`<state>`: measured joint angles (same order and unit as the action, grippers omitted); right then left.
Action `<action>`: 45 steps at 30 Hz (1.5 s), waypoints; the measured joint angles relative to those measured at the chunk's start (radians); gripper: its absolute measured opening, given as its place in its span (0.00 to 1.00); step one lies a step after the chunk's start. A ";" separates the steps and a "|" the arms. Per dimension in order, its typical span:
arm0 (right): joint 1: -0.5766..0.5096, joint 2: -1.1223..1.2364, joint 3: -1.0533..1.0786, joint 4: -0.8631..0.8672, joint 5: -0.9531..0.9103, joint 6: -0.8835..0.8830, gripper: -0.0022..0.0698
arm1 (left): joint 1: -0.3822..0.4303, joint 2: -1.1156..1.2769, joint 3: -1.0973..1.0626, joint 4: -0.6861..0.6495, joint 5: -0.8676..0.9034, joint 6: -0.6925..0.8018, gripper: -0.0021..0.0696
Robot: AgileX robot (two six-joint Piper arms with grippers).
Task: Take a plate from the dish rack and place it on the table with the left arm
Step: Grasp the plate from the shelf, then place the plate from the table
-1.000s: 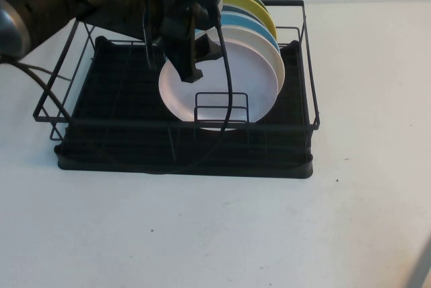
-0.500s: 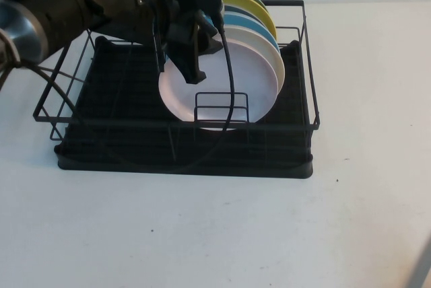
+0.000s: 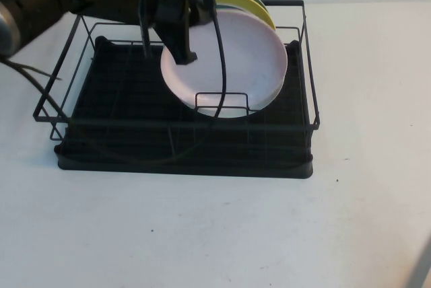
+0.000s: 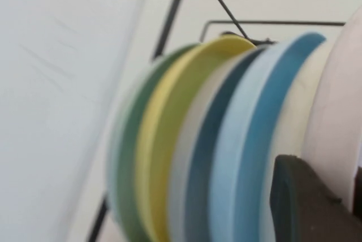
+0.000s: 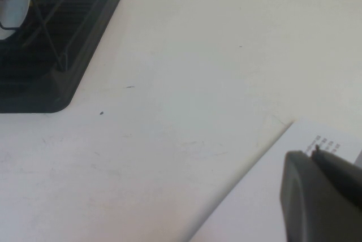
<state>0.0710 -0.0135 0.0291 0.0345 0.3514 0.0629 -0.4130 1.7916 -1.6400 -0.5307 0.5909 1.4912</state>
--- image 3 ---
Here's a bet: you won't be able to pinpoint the yellow plate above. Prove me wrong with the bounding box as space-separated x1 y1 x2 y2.
215 0 277 32

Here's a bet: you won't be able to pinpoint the black plastic drip tray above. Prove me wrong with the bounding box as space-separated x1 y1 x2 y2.
53 35 314 180

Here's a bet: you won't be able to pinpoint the black wire dish rack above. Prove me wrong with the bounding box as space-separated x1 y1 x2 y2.
32 0 321 163

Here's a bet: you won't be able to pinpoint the pink plate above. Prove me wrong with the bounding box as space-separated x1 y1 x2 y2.
160 10 290 109

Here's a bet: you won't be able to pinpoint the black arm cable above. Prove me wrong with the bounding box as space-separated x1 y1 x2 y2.
0 0 228 165

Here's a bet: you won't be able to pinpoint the cream white plate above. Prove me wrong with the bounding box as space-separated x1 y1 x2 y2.
187 72 288 120

